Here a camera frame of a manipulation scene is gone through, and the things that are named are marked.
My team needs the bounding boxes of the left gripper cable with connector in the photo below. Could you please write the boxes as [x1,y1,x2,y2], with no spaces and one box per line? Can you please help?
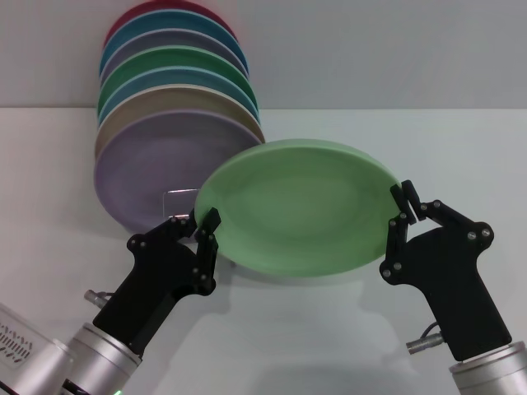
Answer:
[84,289,116,308]

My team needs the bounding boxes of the metal wire plate rack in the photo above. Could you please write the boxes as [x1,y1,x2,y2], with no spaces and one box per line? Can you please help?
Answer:
[162,188,238,268]

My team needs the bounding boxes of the right gripper cable with connector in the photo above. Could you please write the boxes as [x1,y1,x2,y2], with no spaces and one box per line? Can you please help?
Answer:
[405,322,445,354]

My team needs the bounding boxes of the grey lavender plate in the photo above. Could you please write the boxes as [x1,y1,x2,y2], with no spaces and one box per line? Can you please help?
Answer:
[98,28,248,79]

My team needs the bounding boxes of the teal blue plate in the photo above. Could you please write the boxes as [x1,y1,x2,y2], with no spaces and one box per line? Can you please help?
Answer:
[100,10,250,77]

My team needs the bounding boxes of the crimson red plate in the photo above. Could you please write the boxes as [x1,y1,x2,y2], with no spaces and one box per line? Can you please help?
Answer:
[102,0,238,50]

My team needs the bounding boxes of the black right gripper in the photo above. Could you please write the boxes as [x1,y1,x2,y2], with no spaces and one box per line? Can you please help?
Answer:
[380,179,514,364]

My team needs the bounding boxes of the purple plate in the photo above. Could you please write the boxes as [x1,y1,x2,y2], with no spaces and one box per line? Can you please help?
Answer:
[92,109,264,232]

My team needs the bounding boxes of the light green plate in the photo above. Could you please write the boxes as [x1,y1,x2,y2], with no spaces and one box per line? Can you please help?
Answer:
[193,138,401,277]

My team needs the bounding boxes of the gripper cable with connector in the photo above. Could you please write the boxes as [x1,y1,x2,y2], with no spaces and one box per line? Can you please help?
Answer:
[84,289,116,308]
[405,322,445,354]

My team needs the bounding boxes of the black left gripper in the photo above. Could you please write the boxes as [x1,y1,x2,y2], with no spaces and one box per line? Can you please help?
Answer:
[92,207,224,359]

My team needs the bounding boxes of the dark green plate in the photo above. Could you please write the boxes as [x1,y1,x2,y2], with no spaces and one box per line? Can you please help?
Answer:
[97,45,259,116]

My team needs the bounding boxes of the beige plate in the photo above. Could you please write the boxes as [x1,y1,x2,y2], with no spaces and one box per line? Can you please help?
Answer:
[93,84,268,160]

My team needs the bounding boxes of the light blue plate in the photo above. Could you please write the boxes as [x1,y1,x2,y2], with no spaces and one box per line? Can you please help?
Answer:
[97,65,263,124]

